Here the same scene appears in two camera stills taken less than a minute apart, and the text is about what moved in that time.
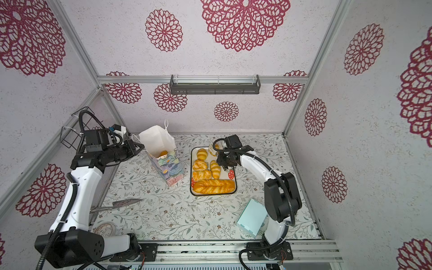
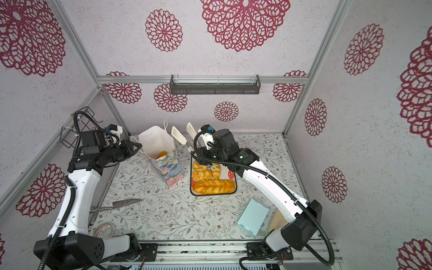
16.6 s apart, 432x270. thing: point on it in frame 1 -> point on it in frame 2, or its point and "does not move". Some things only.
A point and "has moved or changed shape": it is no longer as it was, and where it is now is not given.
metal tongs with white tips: (212, 150) has moved or changed shape
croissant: (162, 153) does not move
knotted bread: (199, 165) does not move
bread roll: (215, 169) does not move
